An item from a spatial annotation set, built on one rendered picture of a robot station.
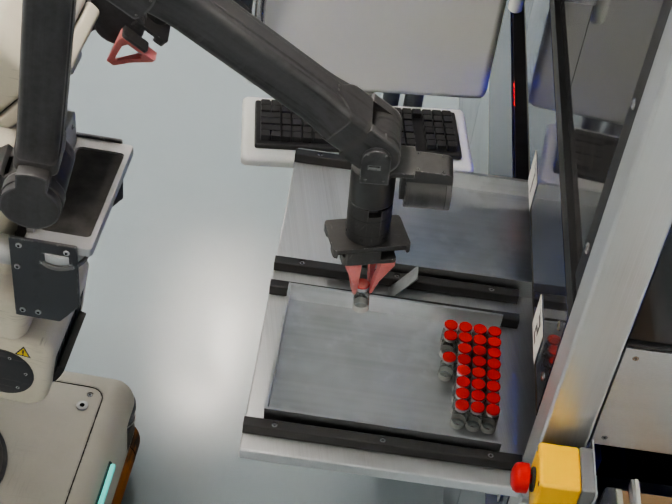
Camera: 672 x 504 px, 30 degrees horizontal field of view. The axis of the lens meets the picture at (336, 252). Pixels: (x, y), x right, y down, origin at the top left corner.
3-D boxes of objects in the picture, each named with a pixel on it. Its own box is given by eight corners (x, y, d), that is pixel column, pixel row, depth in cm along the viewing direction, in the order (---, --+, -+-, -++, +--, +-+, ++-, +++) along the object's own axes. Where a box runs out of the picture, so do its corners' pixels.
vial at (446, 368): (452, 372, 191) (457, 351, 188) (451, 383, 190) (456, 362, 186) (437, 370, 191) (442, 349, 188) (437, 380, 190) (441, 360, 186)
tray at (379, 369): (499, 329, 199) (503, 314, 197) (496, 459, 180) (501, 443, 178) (287, 297, 200) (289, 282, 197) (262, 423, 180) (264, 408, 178)
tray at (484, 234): (559, 201, 224) (563, 186, 222) (565, 302, 205) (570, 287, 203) (371, 174, 224) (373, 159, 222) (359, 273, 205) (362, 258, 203)
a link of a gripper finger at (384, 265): (391, 305, 166) (398, 250, 160) (338, 310, 165) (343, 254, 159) (379, 272, 171) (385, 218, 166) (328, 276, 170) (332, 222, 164)
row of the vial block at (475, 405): (482, 344, 196) (487, 324, 193) (479, 433, 183) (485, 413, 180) (468, 342, 196) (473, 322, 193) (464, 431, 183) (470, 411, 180)
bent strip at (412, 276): (413, 292, 203) (418, 265, 199) (412, 305, 201) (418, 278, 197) (327, 280, 203) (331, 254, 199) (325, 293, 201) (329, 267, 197)
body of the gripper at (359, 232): (410, 256, 162) (416, 210, 157) (332, 262, 160) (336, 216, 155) (398, 225, 167) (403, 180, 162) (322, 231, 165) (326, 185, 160)
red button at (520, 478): (536, 477, 166) (542, 458, 164) (536, 501, 164) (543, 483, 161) (507, 473, 166) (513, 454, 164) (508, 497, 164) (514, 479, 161)
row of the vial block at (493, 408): (496, 346, 196) (502, 326, 193) (494, 436, 183) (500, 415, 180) (482, 344, 196) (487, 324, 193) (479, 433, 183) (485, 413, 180)
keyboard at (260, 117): (453, 116, 252) (455, 106, 251) (461, 160, 242) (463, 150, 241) (254, 104, 249) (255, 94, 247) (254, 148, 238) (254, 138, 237)
